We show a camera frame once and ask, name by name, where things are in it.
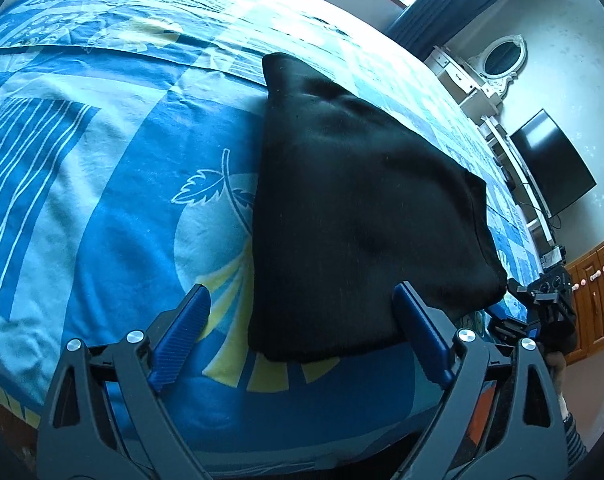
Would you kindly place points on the dark blue curtain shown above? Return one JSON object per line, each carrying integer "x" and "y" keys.
{"x": 446, "y": 0}

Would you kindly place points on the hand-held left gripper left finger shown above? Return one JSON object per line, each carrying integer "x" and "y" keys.
{"x": 179, "y": 332}

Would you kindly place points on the black flat television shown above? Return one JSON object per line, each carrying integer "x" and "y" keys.
{"x": 551, "y": 162}

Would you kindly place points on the blue patterned bedsheet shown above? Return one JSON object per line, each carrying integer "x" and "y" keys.
{"x": 107, "y": 200}

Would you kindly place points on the black pants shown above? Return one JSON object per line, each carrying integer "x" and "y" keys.
{"x": 357, "y": 200}

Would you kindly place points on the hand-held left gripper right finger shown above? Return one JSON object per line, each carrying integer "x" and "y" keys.
{"x": 424, "y": 332}

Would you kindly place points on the white television stand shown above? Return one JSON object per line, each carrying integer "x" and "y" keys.
{"x": 519, "y": 180}

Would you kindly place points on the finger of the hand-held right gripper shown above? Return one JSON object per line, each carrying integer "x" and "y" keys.
{"x": 509, "y": 327}
{"x": 521, "y": 292}

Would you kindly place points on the brown wooden cabinet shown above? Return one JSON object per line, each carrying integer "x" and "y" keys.
{"x": 599, "y": 300}

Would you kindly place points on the person's right hand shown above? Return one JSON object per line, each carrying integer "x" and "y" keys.
{"x": 556, "y": 380}

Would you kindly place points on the oval white framed mirror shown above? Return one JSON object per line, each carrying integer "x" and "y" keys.
{"x": 503, "y": 57}

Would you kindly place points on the person's right forearm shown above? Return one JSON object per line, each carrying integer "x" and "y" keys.
{"x": 574, "y": 430}

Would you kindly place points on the white dressing table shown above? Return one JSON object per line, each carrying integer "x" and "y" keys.
{"x": 456, "y": 77}

